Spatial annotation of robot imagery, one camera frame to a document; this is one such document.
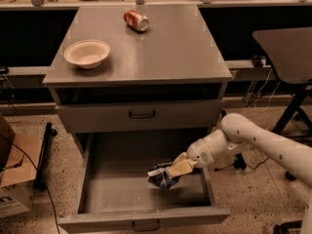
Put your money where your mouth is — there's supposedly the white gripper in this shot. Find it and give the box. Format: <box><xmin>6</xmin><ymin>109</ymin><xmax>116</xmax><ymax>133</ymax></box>
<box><xmin>167</xmin><ymin>138</ymin><xmax>215</xmax><ymax>178</ymax></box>

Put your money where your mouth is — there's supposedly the blue chip bag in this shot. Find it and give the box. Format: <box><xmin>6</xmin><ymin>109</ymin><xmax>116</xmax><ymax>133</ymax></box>
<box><xmin>147</xmin><ymin>162</ymin><xmax>179</xmax><ymax>189</ymax></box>

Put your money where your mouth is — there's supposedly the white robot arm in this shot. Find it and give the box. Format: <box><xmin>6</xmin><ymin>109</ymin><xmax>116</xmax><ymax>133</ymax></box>
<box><xmin>166</xmin><ymin>113</ymin><xmax>312</xmax><ymax>188</ymax></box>

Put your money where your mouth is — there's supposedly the open lower grey drawer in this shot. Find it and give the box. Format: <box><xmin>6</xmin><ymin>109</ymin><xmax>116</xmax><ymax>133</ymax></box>
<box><xmin>58</xmin><ymin>130</ymin><xmax>230</xmax><ymax>233</ymax></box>

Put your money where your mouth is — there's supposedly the upper grey drawer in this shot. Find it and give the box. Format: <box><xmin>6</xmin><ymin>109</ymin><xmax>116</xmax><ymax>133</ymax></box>
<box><xmin>57</xmin><ymin>99</ymin><xmax>222</xmax><ymax>133</ymax></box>

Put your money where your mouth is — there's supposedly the grey drawer cabinet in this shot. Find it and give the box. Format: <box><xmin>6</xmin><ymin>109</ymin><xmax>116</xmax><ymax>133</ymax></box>
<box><xmin>44</xmin><ymin>5</ymin><xmax>231</xmax><ymax>151</ymax></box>

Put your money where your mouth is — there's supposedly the black chair caster base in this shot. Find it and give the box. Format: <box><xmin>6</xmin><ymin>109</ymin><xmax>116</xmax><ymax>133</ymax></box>
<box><xmin>273</xmin><ymin>172</ymin><xmax>302</xmax><ymax>234</ymax></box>

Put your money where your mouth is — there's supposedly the white paper bowl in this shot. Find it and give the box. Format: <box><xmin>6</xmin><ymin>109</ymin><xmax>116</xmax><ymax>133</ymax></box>
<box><xmin>63</xmin><ymin>39</ymin><xmax>110</xmax><ymax>69</ymax></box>

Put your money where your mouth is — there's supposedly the red soda can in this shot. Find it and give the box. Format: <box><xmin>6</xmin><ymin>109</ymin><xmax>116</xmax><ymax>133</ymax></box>
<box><xmin>124</xmin><ymin>10</ymin><xmax>149</xmax><ymax>32</ymax></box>

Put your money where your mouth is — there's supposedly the black stand leg left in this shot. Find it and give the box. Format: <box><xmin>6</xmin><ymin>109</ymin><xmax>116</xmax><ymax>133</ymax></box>
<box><xmin>33</xmin><ymin>123</ymin><xmax>58</xmax><ymax>191</ymax></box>

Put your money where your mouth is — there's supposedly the cardboard box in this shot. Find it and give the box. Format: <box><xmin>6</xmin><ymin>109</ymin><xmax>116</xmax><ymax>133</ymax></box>
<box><xmin>0</xmin><ymin>114</ymin><xmax>41</xmax><ymax>218</ymax></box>

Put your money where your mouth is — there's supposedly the black floor cable right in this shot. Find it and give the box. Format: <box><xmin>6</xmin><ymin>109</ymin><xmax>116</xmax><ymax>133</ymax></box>
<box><xmin>214</xmin><ymin>156</ymin><xmax>271</xmax><ymax>173</ymax></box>

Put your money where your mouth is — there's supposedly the black floor cable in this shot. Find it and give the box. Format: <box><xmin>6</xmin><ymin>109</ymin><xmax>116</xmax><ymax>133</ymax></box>
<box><xmin>0</xmin><ymin>133</ymin><xmax>61</xmax><ymax>234</ymax></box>
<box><xmin>214</xmin><ymin>156</ymin><xmax>271</xmax><ymax>173</ymax></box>

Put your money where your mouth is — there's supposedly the black floor cable left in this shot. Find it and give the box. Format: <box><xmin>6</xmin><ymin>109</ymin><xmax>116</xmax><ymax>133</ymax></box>
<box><xmin>0</xmin><ymin>133</ymin><xmax>61</xmax><ymax>234</ymax></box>

